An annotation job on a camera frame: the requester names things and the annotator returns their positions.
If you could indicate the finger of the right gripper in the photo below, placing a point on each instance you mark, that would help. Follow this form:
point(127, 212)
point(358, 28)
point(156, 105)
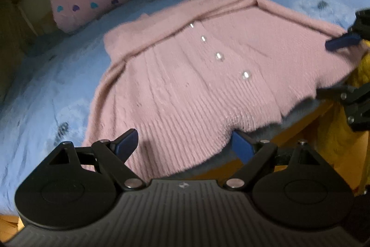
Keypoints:
point(344, 41)
point(336, 93)

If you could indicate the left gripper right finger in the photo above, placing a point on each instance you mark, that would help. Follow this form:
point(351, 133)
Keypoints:
point(267, 167)

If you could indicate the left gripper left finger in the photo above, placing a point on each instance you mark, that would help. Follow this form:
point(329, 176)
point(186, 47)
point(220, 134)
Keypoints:
point(100, 166)

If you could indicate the pink knitted cardigan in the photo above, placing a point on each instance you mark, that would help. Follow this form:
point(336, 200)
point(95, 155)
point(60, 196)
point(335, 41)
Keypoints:
point(187, 76)

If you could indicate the blue dandelion bed sheet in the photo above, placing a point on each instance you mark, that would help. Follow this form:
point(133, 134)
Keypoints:
point(49, 101)

